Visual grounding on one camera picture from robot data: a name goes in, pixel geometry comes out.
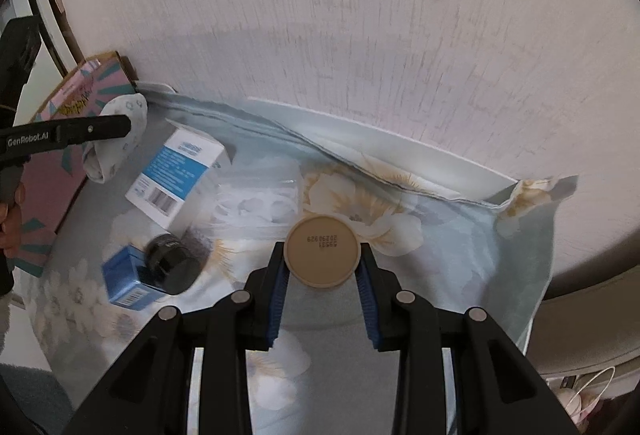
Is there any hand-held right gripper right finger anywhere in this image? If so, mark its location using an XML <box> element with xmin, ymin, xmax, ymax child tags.
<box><xmin>355</xmin><ymin>242</ymin><xmax>581</xmax><ymax>435</ymax></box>

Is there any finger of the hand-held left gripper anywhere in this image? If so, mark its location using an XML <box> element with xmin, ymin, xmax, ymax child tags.
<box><xmin>54</xmin><ymin>114</ymin><xmax>134</xmax><ymax>146</ymax></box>

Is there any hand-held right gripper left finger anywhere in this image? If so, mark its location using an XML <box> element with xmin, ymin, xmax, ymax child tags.
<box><xmin>62</xmin><ymin>242</ymin><xmax>289</xmax><ymax>435</ymax></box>

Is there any beige round jar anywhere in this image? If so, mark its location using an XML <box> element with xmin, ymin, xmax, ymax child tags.
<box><xmin>283</xmin><ymin>214</ymin><xmax>362</xmax><ymax>289</ymax></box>

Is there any person's left hand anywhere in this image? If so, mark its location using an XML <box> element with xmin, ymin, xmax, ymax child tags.
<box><xmin>0</xmin><ymin>183</ymin><xmax>26</xmax><ymax>261</ymax></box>

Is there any white patterned rolled sock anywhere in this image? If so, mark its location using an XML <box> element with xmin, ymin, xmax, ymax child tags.
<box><xmin>81</xmin><ymin>93</ymin><xmax>149</xmax><ymax>184</ymax></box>

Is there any pink printed cardboard box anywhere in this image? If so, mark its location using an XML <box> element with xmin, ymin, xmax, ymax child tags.
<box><xmin>9</xmin><ymin>51</ymin><xmax>139</xmax><ymax>277</ymax></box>

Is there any white and blue carton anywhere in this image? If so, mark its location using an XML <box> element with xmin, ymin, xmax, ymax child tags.
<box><xmin>124</xmin><ymin>119</ymin><xmax>232</xmax><ymax>234</ymax></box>

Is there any floral light blue tablecloth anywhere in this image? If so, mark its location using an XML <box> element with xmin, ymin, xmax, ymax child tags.
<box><xmin>20</xmin><ymin>85</ymin><xmax>581</xmax><ymax>435</ymax></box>

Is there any clear plastic blister tray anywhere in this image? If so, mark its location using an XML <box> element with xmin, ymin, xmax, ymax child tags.
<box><xmin>197</xmin><ymin>161</ymin><xmax>303</xmax><ymax>246</ymax></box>

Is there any black round jar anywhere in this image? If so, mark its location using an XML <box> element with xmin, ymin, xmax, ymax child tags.
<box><xmin>140</xmin><ymin>233</ymin><xmax>202</xmax><ymax>295</ymax></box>

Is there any small blue box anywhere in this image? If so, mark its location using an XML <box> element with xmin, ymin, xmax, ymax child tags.
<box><xmin>101</xmin><ymin>245</ymin><xmax>166</xmax><ymax>312</ymax></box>

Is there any beige chair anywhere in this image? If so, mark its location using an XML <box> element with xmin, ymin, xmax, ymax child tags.
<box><xmin>527</xmin><ymin>265</ymin><xmax>640</xmax><ymax>398</ymax></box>

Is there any grey rug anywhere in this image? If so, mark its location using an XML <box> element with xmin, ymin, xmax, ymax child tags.
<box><xmin>0</xmin><ymin>361</ymin><xmax>72</xmax><ymax>435</ymax></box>

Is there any white bag with cord handle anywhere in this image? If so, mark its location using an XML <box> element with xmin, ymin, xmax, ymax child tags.
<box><xmin>544</xmin><ymin>365</ymin><xmax>623</xmax><ymax>435</ymax></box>

